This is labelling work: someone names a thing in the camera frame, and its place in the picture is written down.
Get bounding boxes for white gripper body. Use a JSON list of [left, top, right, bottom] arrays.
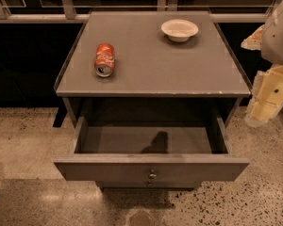
[[260, 0, 283, 65]]

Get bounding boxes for grey drawer cabinet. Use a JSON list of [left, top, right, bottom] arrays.
[[53, 10, 254, 191]]

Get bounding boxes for crushed orange soda can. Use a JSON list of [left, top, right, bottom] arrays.
[[94, 43, 114, 77]]

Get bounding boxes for metal window railing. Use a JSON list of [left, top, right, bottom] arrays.
[[0, 0, 282, 23]]

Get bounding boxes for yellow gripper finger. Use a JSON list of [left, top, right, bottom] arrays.
[[241, 25, 264, 51], [244, 64, 283, 127]]

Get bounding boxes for grey top drawer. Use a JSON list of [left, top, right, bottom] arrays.
[[54, 118, 249, 182]]

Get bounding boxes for grey drawer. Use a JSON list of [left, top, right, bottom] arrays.
[[54, 118, 249, 182], [95, 181, 202, 189]]

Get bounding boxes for grey middle drawer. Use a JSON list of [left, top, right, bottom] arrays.
[[95, 181, 202, 189]]

